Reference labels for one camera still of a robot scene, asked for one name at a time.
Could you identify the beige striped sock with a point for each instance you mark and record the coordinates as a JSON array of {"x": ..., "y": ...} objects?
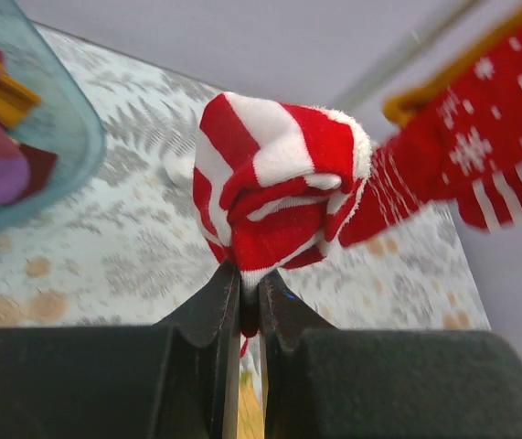
[{"x": 41, "y": 166}]

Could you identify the woven bamboo tray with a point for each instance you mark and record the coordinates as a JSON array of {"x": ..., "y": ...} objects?
[{"x": 250, "y": 424}]

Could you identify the teal transparent plastic basin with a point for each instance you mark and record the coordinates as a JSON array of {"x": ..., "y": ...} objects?
[{"x": 64, "y": 123}]

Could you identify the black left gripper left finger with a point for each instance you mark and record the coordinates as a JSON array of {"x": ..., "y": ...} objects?
[{"x": 177, "y": 378}]

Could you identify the mustard yellow sock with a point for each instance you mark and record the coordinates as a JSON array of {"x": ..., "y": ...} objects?
[{"x": 401, "y": 108}]

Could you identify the white drying rack stand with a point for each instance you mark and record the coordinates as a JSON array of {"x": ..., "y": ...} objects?
[{"x": 178, "y": 163}]

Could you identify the red sock with white pattern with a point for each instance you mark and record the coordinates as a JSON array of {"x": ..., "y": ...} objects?
[{"x": 464, "y": 146}]

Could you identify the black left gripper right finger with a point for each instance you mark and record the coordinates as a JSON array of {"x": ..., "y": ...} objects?
[{"x": 320, "y": 381}]

